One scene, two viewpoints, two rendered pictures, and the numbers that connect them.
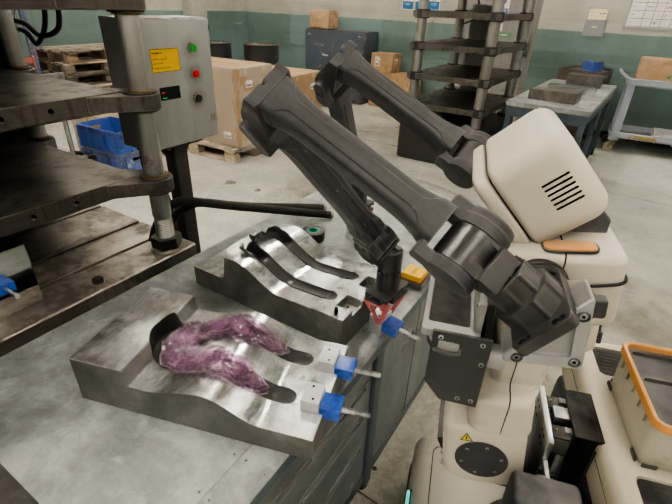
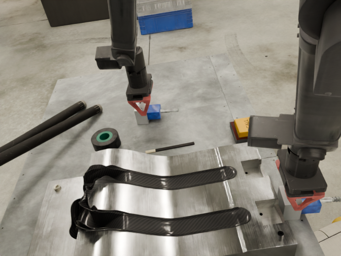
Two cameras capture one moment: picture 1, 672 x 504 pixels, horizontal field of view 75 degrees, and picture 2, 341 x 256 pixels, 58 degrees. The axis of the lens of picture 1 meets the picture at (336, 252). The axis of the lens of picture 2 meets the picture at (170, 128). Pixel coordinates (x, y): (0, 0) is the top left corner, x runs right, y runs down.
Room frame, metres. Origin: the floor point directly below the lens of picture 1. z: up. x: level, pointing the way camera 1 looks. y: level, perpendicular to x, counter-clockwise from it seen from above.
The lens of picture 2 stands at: (0.67, 0.26, 1.40)
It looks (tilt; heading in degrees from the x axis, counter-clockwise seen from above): 39 degrees down; 330
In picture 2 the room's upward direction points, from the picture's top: 10 degrees counter-clockwise
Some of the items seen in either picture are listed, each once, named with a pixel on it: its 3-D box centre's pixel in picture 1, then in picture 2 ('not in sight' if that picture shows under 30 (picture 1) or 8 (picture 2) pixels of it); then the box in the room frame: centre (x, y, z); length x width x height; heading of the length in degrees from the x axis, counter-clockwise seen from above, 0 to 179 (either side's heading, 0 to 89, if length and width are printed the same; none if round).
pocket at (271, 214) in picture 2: (349, 309); (270, 217); (0.87, -0.04, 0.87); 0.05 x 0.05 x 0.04; 59
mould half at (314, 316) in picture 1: (291, 271); (150, 209); (1.05, 0.12, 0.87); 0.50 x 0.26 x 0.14; 59
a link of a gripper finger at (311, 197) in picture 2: (382, 306); (299, 190); (0.87, -0.12, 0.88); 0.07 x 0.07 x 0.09; 53
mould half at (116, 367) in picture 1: (220, 361); not in sight; (0.70, 0.24, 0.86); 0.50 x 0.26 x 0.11; 76
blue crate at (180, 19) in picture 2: not in sight; (165, 16); (3.72, -1.66, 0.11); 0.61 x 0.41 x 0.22; 56
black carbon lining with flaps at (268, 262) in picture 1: (293, 259); (155, 197); (1.03, 0.12, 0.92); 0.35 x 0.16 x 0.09; 59
